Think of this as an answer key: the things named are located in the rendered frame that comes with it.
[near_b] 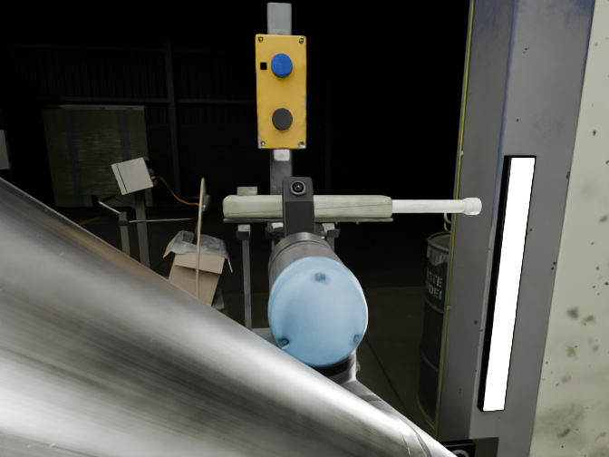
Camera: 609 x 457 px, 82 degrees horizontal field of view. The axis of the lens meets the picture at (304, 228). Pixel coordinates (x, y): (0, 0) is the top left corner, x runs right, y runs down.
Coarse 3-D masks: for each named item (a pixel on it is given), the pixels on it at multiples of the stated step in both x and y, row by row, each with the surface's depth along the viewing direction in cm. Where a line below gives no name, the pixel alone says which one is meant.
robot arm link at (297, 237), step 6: (294, 234) 46; (300, 234) 45; (306, 234) 45; (312, 234) 46; (282, 240) 45; (288, 240) 43; (294, 240) 42; (318, 240) 43; (324, 240) 46; (276, 246) 45; (282, 246) 43; (276, 252) 42; (270, 258) 44; (270, 264) 42
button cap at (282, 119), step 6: (282, 108) 83; (276, 114) 83; (282, 114) 83; (288, 114) 84; (276, 120) 84; (282, 120) 84; (288, 120) 84; (276, 126) 84; (282, 126) 84; (288, 126) 84
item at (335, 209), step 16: (240, 192) 63; (256, 192) 64; (224, 208) 62; (240, 208) 62; (256, 208) 62; (272, 208) 62; (320, 208) 63; (336, 208) 63; (352, 208) 64; (368, 208) 64; (384, 208) 64; (400, 208) 66; (416, 208) 66; (432, 208) 67; (448, 208) 67; (464, 208) 67; (480, 208) 67
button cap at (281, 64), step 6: (276, 54) 81; (282, 54) 81; (276, 60) 81; (282, 60) 81; (288, 60) 81; (276, 66) 81; (282, 66) 81; (288, 66) 82; (276, 72) 81; (282, 72) 82; (288, 72) 82
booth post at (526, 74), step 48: (480, 0) 83; (528, 0) 72; (576, 0) 73; (480, 48) 83; (528, 48) 74; (576, 48) 75; (480, 96) 84; (528, 96) 76; (576, 96) 77; (480, 144) 84; (528, 144) 78; (480, 192) 85; (480, 240) 85; (528, 240) 82; (480, 288) 85; (528, 288) 85; (480, 336) 86; (528, 336) 88; (528, 384) 90; (480, 432) 92; (528, 432) 93
